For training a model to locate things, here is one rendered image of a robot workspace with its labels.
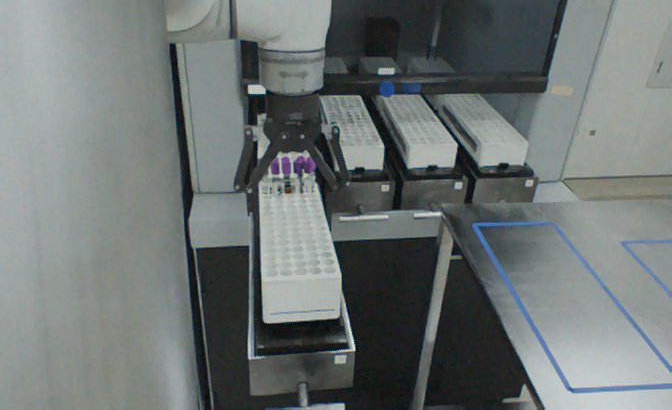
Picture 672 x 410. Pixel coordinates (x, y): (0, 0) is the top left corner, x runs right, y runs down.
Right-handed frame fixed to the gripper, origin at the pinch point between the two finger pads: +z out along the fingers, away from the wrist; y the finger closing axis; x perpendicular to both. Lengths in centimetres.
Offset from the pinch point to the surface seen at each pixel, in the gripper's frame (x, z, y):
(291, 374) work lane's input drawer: -20.7, 11.9, -1.6
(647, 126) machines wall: 145, 36, 175
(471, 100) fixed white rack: 49, -5, 47
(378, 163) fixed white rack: 24.5, 1.3, 18.9
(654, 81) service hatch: 143, 14, 170
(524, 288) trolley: -13.1, 6.2, 32.8
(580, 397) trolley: -31.5, 8.1, 30.9
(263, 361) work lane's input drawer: -21.0, 9.1, -5.1
